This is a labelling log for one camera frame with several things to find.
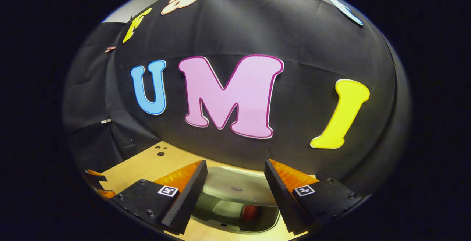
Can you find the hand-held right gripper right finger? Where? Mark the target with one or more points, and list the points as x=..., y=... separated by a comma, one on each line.
x=279, y=197

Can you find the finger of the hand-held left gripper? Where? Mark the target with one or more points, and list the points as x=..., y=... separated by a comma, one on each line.
x=95, y=176
x=106, y=194

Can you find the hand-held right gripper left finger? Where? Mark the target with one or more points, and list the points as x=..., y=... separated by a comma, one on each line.
x=187, y=197

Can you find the silver-topped pop can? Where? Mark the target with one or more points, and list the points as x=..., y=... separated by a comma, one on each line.
x=250, y=212

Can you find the pale green desktop garbage bin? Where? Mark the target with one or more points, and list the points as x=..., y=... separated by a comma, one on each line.
x=228, y=182

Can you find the wooden desktop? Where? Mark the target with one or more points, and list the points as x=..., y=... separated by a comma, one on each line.
x=147, y=163

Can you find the copper cloth clip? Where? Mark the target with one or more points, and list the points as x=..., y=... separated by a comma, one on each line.
x=110, y=49

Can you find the black backdrop cloth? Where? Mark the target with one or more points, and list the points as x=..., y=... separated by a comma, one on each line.
x=301, y=42

